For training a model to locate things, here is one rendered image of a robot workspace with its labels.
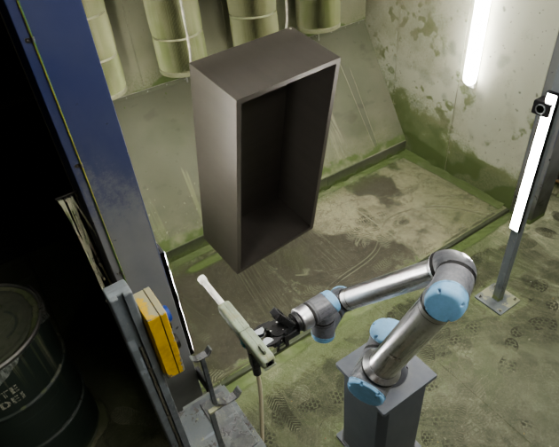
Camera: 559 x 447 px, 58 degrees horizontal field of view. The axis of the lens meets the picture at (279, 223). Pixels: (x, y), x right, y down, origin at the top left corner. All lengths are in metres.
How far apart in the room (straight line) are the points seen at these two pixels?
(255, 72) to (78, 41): 0.96
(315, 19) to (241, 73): 1.71
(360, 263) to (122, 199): 2.17
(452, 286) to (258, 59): 1.37
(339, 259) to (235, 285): 0.76
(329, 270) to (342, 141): 1.28
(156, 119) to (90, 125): 2.14
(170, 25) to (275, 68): 1.15
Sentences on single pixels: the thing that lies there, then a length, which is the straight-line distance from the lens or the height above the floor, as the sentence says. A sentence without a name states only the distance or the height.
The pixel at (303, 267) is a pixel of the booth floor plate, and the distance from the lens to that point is 3.54.
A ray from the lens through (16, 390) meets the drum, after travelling 2.52.
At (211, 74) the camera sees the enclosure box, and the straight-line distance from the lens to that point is 2.26.
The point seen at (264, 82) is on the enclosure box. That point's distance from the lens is 2.22.
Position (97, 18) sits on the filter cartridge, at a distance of 3.16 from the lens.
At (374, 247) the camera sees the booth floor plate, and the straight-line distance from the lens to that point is 3.70.
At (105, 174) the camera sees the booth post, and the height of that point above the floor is 1.68.
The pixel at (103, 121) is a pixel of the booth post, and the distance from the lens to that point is 1.62.
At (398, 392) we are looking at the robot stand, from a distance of 2.24.
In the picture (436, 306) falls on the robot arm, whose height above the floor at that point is 1.39.
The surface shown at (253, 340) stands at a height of 1.20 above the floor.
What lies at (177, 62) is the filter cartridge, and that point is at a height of 1.35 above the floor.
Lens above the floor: 2.52
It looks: 39 degrees down
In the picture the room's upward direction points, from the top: 6 degrees counter-clockwise
